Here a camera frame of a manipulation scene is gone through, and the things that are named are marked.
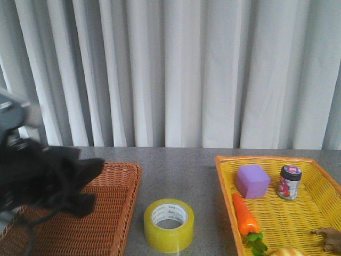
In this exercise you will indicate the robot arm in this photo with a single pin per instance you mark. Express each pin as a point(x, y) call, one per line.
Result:
point(15, 114)

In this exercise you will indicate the yellow packing tape roll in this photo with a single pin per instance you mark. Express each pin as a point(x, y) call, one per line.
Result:
point(164, 239)

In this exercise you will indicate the small jar with black lid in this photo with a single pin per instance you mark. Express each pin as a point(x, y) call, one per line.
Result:
point(290, 177)

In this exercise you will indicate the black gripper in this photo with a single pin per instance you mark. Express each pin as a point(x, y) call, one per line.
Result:
point(28, 175)

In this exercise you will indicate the white pleated curtain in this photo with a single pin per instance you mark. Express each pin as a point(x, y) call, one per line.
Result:
point(211, 74)

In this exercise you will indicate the purple foam cube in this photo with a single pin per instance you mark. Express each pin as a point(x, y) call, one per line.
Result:
point(251, 181)

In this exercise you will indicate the brown ginger root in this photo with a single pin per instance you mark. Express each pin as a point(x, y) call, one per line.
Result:
point(331, 238)

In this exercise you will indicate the orange toy carrot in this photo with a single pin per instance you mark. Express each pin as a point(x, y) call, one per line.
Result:
point(248, 226)

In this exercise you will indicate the brown wicker basket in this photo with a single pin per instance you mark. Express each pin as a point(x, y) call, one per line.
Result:
point(104, 231)

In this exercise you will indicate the toy bread roll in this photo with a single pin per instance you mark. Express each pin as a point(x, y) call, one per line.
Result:
point(288, 251)

